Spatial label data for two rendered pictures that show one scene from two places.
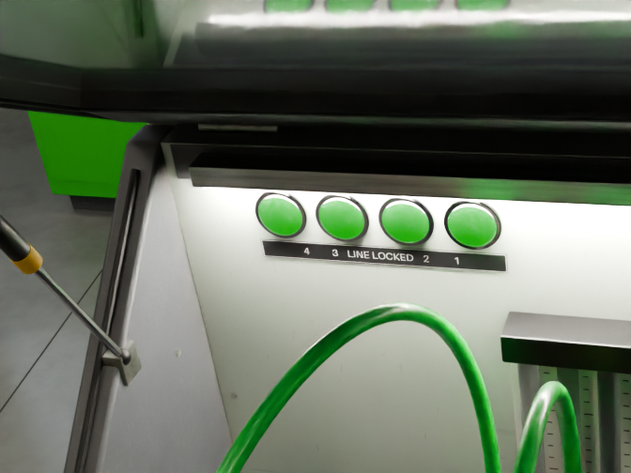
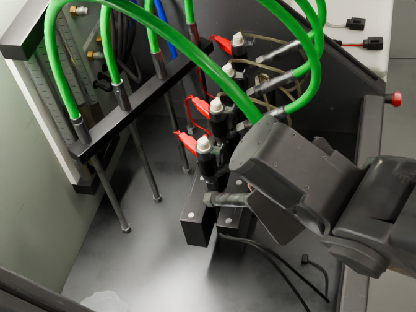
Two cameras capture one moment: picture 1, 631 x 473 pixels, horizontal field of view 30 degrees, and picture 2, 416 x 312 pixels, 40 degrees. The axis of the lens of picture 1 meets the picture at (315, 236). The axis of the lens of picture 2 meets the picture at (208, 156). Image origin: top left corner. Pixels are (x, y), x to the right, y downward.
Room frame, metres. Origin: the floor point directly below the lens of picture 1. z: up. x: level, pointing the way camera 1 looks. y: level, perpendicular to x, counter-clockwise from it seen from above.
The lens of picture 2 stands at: (0.62, 0.52, 1.76)
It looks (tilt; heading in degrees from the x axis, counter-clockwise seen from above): 50 degrees down; 269
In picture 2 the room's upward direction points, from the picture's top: 12 degrees counter-clockwise
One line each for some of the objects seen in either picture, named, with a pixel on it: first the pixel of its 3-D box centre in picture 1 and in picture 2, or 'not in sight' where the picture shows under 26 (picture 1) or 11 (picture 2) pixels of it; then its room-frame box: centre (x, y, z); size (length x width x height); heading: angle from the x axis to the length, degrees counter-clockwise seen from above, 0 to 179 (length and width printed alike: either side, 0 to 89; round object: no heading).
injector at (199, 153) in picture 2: not in sight; (219, 188); (0.60, -0.03, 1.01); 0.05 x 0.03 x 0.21; 155
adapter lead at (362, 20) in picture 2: not in sight; (335, 21); (0.28, -0.41, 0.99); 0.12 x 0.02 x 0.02; 151
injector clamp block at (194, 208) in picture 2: not in sight; (234, 170); (0.56, -0.15, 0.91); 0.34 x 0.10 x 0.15; 65
